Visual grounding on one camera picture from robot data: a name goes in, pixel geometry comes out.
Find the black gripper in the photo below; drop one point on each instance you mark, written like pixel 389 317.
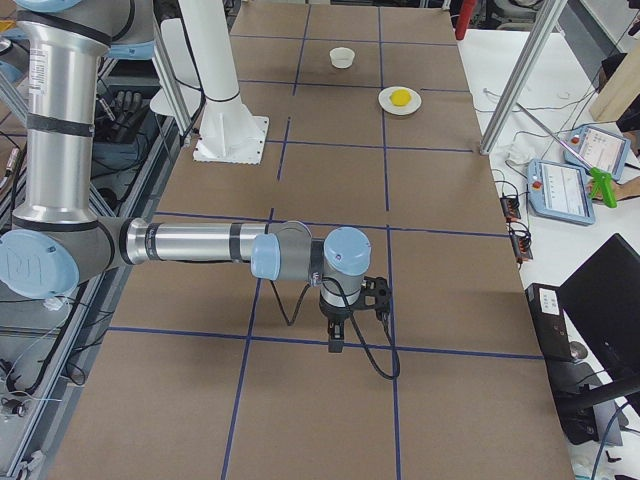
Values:
pixel 335 314

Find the yellow lemon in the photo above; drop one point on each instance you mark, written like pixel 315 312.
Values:
pixel 400 97

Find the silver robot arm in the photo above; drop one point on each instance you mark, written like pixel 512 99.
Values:
pixel 56 241

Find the white plate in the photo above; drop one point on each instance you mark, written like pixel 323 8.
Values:
pixel 388 107

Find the white bowl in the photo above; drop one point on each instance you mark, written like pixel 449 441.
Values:
pixel 341 57

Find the lower orange adapter board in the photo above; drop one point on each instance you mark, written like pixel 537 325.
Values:
pixel 521 244

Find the orange adapter board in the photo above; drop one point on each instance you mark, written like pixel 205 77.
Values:
pixel 521 244
pixel 511 208

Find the upper orange adapter board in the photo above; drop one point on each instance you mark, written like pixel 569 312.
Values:
pixel 511 208

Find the black computer box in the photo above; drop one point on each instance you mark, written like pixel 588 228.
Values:
pixel 570 376

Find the near blue teach pendant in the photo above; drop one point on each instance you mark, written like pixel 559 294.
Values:
pixel 558 191

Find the blue teach pendant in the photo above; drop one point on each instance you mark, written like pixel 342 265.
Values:
pixel 600 148
pixel 558 191

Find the black monitor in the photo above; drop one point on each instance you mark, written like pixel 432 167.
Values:
pixel 601 299

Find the far blue teach pendant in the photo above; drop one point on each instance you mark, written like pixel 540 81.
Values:
pixel 600 148

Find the red fire extinguisher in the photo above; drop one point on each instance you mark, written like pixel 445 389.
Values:
pixel 465 13

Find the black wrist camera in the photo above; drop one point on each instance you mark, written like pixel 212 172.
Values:
pixel 376 295

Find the green handled reacher grabber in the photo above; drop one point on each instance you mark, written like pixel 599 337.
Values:
pixel 602 181

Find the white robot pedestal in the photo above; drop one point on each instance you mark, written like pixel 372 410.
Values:
pixel 200 54

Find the aluminium frame post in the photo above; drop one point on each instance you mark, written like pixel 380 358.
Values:
pixel 536 40

